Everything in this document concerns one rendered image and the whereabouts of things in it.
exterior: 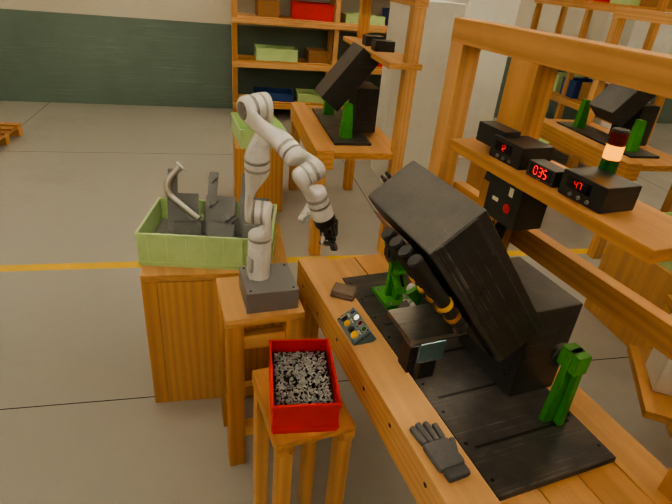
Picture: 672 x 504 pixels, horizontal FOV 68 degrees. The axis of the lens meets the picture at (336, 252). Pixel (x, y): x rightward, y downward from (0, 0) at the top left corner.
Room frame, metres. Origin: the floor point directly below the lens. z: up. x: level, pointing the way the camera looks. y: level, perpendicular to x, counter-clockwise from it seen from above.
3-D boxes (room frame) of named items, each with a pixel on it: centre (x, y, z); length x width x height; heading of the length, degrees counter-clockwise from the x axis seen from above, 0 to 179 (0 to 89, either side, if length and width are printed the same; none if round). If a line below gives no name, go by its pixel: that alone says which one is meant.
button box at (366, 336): (1.50, -0.10, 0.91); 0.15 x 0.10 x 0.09; 24
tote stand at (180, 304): (2.22, 0.60, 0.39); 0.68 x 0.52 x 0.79; 104
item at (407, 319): (1.33, -0.39, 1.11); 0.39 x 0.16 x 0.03; 114
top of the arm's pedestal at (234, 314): (1.75, 0.31, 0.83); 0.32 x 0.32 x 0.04; 21
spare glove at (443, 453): (0.99, -0.35, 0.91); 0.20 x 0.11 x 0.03; 27
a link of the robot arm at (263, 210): (1.75, 0.30, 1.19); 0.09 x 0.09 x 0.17; 4
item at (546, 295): (1.40, -0.62, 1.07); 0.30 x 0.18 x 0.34; 24
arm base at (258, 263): (1.75, 0.31, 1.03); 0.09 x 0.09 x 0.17; 23
